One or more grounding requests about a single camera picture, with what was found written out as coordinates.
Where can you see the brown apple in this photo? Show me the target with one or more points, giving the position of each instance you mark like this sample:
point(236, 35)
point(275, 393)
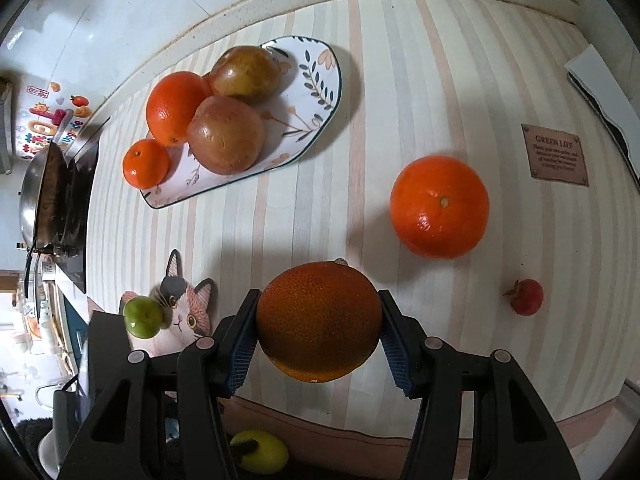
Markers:
point(225, 135)
point(250, 74)

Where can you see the colourful wall stickers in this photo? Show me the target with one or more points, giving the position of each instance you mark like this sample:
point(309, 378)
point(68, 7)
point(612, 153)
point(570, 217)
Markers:
point(45, 108)

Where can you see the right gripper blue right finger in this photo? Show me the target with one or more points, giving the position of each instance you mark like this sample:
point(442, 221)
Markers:
point(396, 341)

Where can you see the black gas stove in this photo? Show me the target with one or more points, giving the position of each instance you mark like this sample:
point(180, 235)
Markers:
point(67, 242)

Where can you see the striped cat tablecloth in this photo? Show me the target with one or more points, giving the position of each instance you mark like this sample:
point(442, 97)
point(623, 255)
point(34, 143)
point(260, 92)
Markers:
point(480, 80)

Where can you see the steel wok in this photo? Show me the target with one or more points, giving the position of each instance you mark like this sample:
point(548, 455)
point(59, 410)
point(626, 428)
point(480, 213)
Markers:
point(43, 192)

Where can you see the yellow round object below table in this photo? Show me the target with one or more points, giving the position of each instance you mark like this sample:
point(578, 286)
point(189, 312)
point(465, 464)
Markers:
point(258, 452)

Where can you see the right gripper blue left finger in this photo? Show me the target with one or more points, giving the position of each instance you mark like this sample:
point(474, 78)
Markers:
point(237, 348)

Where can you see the dark small orange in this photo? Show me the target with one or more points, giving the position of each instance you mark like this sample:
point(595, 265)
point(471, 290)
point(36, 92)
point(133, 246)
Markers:
point(319, 321)

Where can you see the oval floral ceramic plate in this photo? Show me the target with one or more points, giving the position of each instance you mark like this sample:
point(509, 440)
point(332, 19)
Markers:
point(301, 108)

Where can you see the small mandarin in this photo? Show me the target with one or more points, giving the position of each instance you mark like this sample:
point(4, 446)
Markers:
point(145, 164)

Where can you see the small red cherry tomato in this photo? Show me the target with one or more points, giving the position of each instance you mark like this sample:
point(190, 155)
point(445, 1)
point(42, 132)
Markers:
point(525, 296)

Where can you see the white paper on black device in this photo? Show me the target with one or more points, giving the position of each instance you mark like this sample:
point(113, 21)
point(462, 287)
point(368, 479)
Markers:
point(589, 74)

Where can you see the large orange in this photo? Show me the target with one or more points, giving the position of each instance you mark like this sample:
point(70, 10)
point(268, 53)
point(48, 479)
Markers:
point(172, 105)

